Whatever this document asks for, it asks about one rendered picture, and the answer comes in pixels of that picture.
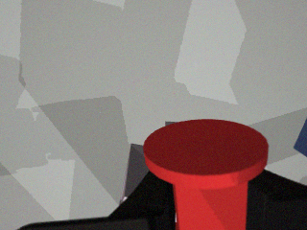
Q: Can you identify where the blue post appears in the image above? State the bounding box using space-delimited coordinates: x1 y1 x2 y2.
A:
293 119 307 156

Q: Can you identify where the grey rectangular block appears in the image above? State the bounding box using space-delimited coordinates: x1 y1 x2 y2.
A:
119 144 149 205

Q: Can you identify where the red and grey crank handle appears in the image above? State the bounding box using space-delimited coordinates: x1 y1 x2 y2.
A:
143 119 269 230

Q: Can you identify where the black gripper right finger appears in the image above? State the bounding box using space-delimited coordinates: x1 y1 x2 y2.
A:
246 169 307 230

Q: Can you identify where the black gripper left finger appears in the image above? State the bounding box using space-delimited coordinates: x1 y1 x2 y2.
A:
17 171 176 230

